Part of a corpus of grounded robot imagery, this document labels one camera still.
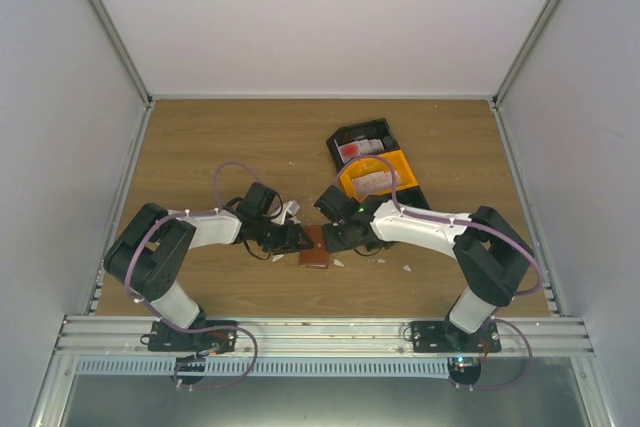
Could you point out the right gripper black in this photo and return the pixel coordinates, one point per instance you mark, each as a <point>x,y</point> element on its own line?
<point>334,246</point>

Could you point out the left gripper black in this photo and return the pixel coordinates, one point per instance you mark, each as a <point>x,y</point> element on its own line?
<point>289,240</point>

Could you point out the brown leather card holder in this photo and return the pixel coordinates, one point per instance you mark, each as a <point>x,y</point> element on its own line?
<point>318,256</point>

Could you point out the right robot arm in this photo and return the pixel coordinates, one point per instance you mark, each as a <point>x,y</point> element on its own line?
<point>495,261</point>

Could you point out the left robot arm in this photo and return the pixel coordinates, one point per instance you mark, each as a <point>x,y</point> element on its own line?
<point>148,255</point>

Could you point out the card in yellow bin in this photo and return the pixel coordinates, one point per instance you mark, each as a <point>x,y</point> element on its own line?
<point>375,182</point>

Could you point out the cards in black bin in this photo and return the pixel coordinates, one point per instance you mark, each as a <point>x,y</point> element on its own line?
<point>361,147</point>

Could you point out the yellow storage bin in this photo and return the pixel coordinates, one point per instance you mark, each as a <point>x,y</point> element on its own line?
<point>396,158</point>

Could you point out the black bin with teal item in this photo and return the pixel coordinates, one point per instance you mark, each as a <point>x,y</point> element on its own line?
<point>413,197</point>

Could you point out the black storage bin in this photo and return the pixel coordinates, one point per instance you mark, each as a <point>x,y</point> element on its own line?
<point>366,138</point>

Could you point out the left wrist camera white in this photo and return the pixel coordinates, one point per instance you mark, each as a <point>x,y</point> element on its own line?
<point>287,211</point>

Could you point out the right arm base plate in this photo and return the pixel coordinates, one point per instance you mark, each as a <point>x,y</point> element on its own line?
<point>438,336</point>

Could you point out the grey slotted cable duct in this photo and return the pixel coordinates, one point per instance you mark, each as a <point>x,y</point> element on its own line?
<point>268,367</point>

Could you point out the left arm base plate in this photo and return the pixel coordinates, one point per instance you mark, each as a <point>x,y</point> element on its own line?
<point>162,338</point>

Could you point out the aluminium front rail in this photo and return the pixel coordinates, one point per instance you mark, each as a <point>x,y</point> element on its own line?
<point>329,337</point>

